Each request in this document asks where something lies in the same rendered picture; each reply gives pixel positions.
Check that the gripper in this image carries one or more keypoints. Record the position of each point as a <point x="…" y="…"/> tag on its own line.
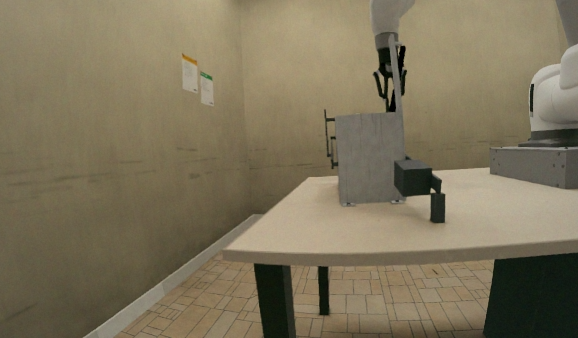
<point x="384" y="56"/>

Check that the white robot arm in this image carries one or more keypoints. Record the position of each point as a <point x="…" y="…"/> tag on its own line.
<point x="553" y="100"/>

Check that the black straight rod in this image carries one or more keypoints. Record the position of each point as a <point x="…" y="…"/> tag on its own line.
<point x="400" y="67"/>

